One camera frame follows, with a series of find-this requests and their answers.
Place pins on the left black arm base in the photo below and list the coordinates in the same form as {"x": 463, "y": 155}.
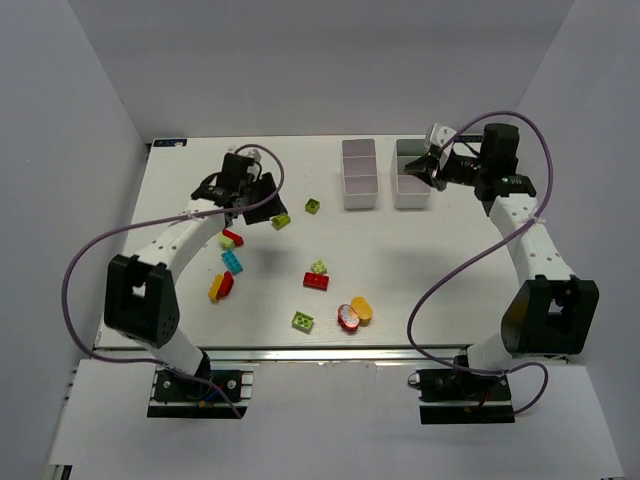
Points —
{"x": 172, "y": 397}

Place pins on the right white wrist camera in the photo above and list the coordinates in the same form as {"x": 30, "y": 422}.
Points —
{"x": 439, "y": 141}

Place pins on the right white sorting container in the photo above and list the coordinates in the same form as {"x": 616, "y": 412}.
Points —
{"x": 408, "y": 192}

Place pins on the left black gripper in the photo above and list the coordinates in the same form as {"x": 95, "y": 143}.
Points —
{"x": 252, "y": 197}

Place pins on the olive small square lego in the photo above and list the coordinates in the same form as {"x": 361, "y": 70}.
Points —
{"x": 312, "y": 206}

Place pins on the left white sorting container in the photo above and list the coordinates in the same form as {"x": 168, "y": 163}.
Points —
{"x": 359, "y": 174}

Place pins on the yellow oval lego piece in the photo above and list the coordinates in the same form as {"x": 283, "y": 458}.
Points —
{"x": 362, "y": 309}

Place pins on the red flower lego piece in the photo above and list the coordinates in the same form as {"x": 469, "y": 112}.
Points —
{"x": 347, "y": 318}

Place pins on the red curved lego piece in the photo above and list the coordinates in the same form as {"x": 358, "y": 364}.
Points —
{"x": 226, "y": 285}

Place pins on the pale green small lego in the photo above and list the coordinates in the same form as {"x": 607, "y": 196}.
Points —
{"x": 225, "y": 242}

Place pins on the yellow small lego brick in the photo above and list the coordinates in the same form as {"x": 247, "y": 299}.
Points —
{"x": 214, "y": 288}

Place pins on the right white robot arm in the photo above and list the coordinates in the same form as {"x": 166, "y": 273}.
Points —
{"x": 553, "y": 310}

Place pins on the cyan 2x3 lego plate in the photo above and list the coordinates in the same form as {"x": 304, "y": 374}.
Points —
{"x": 231, "y": 262}

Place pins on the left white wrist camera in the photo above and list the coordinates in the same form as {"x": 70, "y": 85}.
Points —
{"x": 253, "y": 153}

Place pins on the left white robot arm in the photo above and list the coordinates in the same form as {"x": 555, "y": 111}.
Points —
{"x": 141, "y": 302}

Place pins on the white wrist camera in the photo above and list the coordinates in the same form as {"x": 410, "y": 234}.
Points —
{"x": 253, "y": 153}
{"x": 439, "y": 141}

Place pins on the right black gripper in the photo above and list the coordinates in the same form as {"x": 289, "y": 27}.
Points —
{"x": 437, "y": 170}

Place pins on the olive 2x2 lego brick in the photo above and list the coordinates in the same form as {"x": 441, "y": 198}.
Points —
{"x": 280, "y": 221}

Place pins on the aluminium table rail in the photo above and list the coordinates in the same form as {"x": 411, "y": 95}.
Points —
{"x": 320, "y": 354}

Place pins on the red 2x3 lego brick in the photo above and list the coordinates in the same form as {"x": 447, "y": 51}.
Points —
{"x": 316, "y": 281}

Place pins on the red curved lego brick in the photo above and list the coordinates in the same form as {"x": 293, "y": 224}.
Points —
{"x": 239, "y": 241}

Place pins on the pale green 2x2 lego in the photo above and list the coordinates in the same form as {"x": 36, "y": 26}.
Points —
{"x": 318, "y": 267}

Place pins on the lime 2x2 lego brick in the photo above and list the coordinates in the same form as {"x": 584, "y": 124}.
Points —
{"x": 302, "y": 322}

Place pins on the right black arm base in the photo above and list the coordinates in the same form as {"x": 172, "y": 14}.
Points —
{"x": 452, "y": 397}

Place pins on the white sorting container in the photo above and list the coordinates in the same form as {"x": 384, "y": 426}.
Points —
{"x": 359, "y": 174}
{"x": 408, "y": 192}

